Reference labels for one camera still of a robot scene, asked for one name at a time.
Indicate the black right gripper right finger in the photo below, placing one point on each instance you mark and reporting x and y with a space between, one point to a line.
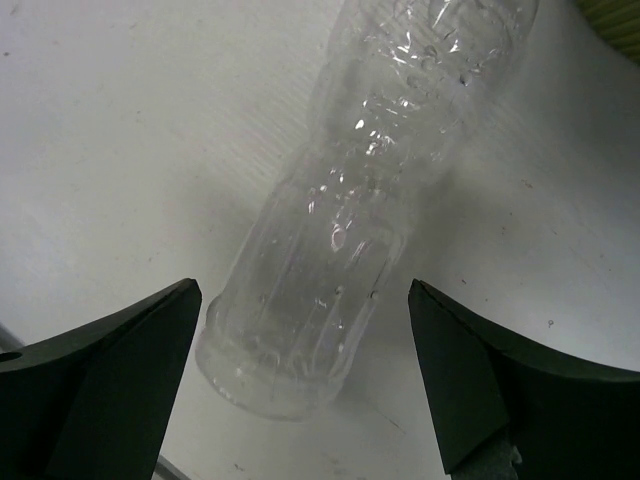
506 407

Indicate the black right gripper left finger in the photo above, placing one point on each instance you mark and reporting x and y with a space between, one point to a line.
95 401

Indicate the olive green mesh bin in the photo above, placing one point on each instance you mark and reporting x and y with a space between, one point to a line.
616 22

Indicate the clear crumpled bottle centre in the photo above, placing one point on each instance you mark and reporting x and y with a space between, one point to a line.
404 86

